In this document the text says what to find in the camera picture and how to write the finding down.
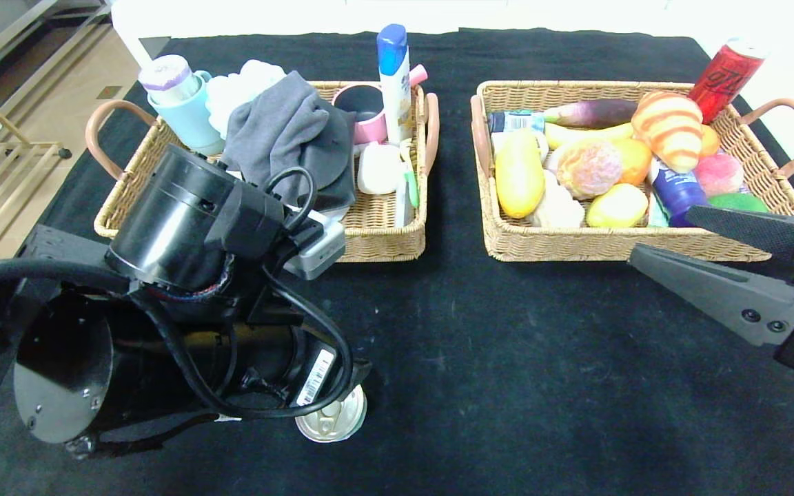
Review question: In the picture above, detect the toy white garlic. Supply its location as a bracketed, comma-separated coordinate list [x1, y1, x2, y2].
[532, 169, 585, 229]

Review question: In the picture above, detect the red soda can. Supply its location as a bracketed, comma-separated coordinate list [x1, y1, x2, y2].
[688, 37, 768, 125]

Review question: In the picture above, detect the gray towel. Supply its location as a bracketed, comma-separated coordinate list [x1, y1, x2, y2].
[221, 71, 356, 214]

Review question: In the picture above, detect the blue barcode snack packet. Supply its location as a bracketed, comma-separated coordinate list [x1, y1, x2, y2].
[487, 110, 549, 135]

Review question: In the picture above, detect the teal plastic cup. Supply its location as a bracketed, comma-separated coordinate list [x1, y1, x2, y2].
[147, 70, 227, 156]

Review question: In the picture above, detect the toy pink peach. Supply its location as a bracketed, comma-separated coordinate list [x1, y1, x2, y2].
[693, 154, 746, 198]

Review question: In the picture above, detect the toy yellow papaya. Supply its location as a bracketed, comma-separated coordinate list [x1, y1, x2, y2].
[494, 130, 546, 220]

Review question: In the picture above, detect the light blue bath pouf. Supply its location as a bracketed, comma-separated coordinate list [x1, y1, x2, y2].
[206, 59, 289, 138]

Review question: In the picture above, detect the black camera cable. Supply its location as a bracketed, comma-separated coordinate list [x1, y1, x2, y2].
[0, 165, 356, 421]

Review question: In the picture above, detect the green handled pasta spoon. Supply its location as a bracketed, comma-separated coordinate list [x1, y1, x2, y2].
[399, 138, 420, 209]

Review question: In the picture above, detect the white drink bottle blue cap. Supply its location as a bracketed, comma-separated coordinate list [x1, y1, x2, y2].
[647, 155, 713, 228]

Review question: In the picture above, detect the toy cream puff bun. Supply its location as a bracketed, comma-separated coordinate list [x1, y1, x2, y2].
[557, 139, 624, 199]

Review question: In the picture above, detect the gold metal rack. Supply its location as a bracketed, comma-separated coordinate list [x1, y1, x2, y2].
[0, 121, 74, 256]

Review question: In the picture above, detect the white shampoo bottle blue cap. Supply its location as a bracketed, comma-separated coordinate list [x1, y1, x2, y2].
[376, 25, 414, 151]

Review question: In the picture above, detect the toy purple eggplant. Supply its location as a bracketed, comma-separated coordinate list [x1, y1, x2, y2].
[544, 99, 639, 129]

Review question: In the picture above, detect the white soap box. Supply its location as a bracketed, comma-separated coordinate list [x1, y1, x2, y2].
[357, 143, 405, 196]

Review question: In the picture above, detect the black tablecloth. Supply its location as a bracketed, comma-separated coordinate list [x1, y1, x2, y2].
[0, 28, 794, 496]

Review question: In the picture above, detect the white comb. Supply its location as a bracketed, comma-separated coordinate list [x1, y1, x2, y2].
[396, 180, 414, 229]

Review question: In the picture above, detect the toy croissant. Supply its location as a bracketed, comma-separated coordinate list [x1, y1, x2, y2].
[631, 92, 704, 174]

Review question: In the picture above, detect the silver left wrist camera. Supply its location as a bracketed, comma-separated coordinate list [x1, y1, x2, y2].
[280, 210, 347, 280]

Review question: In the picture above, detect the pink mug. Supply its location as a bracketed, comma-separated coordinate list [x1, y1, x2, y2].
[332, 65, 429, 146]

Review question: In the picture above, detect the toy yellow banana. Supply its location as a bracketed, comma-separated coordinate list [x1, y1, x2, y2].
[545, 122, 635, 151]

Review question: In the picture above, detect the purple lidded jar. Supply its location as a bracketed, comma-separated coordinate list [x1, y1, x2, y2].
[138, 55, 201, 106]

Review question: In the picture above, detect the rectangular wicker basket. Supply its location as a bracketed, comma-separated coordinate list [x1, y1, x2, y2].
[470, 81, 794, 262]
[85, 81, 440, 265]

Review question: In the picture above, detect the black glasses case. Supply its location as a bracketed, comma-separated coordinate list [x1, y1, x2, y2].
[313, 109, 358, 211]

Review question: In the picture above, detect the large toy orange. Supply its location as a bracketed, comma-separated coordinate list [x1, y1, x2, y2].
[614, 138, 654, 187]

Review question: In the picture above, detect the small toy orange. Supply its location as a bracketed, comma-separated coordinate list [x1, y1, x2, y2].
[697, 124, 721, 159]

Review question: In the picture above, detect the pull tab tin can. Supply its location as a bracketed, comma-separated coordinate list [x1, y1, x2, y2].
[295, 384, 368, 444]

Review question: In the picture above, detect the toy green lime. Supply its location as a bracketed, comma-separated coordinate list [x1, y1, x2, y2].
[707, 193, 770, 214]

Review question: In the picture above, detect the toy yellow lemon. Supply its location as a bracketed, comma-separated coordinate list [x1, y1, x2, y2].
[586, 183, 649, 229]

